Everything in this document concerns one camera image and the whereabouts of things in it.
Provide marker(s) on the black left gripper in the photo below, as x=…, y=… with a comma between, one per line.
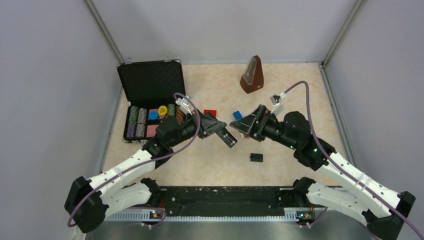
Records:
x=208, y=125

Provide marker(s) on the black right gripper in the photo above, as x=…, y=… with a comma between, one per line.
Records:
x=249, y=125

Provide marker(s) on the black remote control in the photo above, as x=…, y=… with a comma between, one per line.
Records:
x=221, y=133

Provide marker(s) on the black battery cover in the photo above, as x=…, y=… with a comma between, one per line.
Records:
x=256, y=157

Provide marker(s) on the black AAA battery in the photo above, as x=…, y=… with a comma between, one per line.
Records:
x=229, y=138

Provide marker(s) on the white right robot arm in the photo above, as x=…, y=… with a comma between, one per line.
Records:
x=381, y=210

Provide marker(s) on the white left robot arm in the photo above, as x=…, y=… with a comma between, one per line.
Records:
x=91, y=200

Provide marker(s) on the red toy brick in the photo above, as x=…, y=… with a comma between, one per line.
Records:
x=210, y=111

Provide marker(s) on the colourful toy brick train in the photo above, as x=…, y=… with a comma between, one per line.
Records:
x=237, y=116

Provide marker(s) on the brown wooden metronome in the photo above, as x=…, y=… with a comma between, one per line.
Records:
x=253, y=78

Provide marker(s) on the black poker chip case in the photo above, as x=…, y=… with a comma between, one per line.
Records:
x=147, y=86

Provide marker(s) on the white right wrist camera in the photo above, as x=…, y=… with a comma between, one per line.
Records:
x=277, y=103

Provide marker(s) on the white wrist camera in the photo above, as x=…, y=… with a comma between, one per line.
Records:
x=277, y=103
x=184, y=105

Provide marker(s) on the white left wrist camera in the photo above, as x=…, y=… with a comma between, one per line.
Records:
x=184, y=105

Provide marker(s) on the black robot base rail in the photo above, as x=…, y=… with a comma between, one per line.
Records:
x=222, y=204

